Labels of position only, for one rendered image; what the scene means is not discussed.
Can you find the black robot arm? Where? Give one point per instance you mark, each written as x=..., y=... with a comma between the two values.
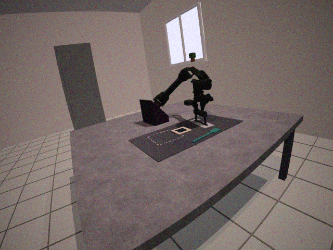
x=204, y=83

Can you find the dark grey rectangular mat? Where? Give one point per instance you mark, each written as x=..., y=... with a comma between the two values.
x=168, y=142

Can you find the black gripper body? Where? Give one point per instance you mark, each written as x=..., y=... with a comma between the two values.
x=193, y=102

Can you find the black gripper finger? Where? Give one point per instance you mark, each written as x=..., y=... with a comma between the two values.
x=202, y=106
x=196, y=108

